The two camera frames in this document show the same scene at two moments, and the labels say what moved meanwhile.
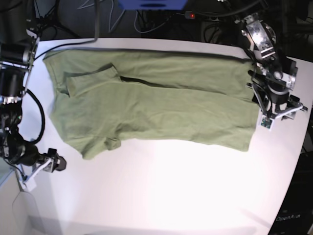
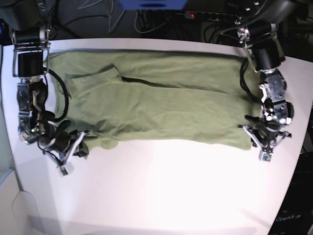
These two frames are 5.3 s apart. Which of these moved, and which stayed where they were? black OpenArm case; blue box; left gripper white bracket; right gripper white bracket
Moved: right gripper white bracket; left gripper white bracket
Stayed: black OpenArm case; blue box
